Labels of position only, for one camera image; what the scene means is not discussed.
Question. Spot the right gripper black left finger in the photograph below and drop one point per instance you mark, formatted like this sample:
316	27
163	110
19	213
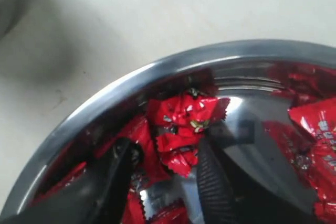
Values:
97	196

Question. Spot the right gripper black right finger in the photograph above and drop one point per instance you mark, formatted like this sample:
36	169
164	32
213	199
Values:
236	187

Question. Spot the red candy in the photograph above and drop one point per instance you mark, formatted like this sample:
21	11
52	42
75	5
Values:
179	122

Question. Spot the stainless steel plate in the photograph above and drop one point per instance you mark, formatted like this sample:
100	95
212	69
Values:
248	72

